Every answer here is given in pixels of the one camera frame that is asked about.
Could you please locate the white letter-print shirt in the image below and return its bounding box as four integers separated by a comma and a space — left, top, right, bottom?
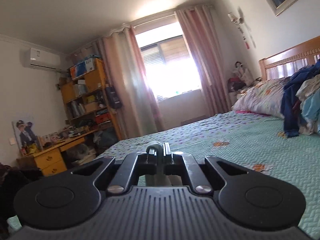
145, 141, 183, 186

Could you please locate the pink curtain left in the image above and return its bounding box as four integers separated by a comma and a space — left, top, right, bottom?
99, 27, 164, 139

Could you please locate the pink curtain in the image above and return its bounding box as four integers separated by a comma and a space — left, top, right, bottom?
175, 5, 231, 116
99, 27, 164, 139

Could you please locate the wooden bookshelf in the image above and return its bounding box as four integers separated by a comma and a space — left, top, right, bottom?
60, 56, 122, 140

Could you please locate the green quilted bee bedspread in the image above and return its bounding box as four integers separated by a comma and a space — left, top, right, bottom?
13, 112, 319, 239

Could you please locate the yellow wooden desk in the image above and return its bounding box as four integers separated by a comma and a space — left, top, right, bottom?
16, 129, 98, 177

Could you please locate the floral pillow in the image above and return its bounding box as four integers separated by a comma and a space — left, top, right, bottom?
232, 77, 290, 119

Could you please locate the cartoon boy poster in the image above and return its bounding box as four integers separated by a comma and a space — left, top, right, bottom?
12, 119, 41, 156

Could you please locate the doll on nightstand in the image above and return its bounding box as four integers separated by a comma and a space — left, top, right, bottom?
233, 61, 254, 86

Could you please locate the navy blue garment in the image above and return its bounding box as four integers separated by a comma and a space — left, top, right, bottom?
280, 60, 319, 138

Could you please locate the white patterned garment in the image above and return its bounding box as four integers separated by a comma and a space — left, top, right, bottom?
296, 75, 319, 135

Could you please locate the wooden headboard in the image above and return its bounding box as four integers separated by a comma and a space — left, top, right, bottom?
259, 36, 319, 81

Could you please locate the light blue garment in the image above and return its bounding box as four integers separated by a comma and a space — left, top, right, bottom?
302, 93, 319, 134

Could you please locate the pink curtain right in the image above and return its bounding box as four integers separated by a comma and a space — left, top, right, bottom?
175, 5, 231, 116

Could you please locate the white air conditioner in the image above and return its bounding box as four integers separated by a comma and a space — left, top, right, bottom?
24, 48, 61, 71

